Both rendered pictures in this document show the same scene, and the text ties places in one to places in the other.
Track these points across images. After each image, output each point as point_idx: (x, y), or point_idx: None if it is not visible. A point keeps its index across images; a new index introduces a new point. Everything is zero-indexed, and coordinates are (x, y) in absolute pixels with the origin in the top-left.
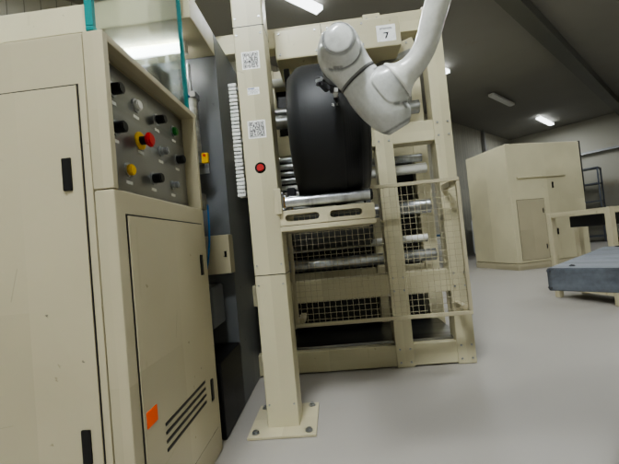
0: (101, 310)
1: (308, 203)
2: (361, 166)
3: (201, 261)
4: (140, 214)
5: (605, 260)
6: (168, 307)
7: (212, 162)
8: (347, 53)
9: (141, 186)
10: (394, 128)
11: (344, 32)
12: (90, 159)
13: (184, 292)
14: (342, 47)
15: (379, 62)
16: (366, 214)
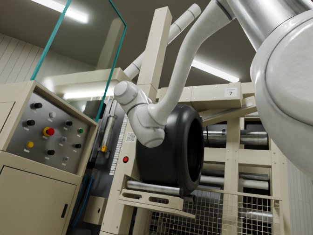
0: None
1: (139, 187)
2: (173, 169)
3: (64, 208)
4: (17, 167)
5: None
6: (13, 228)
7: (114, 152)
8: (122, 96)
9: (36, 154)
10: (147, 143)
11: (123, 86)
12: (2, 134)
13: (36, 223)
14: (119, 93)
15: (229, 108)
16: (171, 204)
